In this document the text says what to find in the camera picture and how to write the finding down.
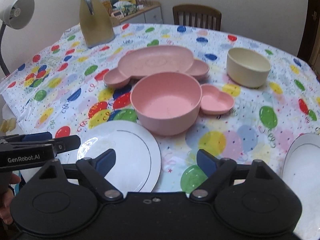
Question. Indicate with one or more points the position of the white plate with floral print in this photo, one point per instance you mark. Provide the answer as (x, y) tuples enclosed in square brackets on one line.
[(138, 157)]

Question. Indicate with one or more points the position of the orange jar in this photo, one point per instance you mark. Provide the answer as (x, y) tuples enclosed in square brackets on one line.
[(108, 6)]

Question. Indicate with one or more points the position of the dark wooden chair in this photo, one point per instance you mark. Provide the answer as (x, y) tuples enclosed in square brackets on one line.
[(197, 16)]

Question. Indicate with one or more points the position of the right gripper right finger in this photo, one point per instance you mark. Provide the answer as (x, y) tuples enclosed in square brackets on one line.
[(218, 171)]

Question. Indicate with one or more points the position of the cream bowl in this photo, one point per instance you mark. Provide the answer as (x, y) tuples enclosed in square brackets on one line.
[(247, 67)]

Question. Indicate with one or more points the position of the pink bear-shaped divided plate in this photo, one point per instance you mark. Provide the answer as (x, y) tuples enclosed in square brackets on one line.
[(152, 60)]

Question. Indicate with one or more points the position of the gold thermos jug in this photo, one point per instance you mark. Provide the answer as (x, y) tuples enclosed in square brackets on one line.
[(95, 23)]

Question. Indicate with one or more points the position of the white drawer cabinet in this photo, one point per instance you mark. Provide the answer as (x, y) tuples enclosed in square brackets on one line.
[(151, 14)]

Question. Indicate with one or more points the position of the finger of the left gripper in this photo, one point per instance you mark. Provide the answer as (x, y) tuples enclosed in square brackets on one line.
[(36, 138), (65, 144)]

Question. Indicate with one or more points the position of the pink heart-shaped dish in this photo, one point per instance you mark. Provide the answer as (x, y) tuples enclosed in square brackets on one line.
[(214, 101)]

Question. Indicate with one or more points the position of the pink bowl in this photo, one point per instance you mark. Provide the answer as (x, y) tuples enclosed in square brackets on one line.
[(167, 103)]

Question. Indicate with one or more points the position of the small pink alarm clock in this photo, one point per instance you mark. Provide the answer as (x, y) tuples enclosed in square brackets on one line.
[(117, 14)]

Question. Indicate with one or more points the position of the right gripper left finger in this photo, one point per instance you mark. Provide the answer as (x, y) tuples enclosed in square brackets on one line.
[(92, 175)]

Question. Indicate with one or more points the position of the left hand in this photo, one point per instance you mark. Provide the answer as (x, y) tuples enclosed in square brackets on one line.
[(6, 200)]

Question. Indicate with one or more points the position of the grey desk lamp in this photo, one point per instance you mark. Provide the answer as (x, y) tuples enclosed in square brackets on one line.
[(17, 15)]

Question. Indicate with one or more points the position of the white plate with thin rim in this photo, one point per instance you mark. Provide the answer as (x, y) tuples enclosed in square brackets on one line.
[(301, 173)]

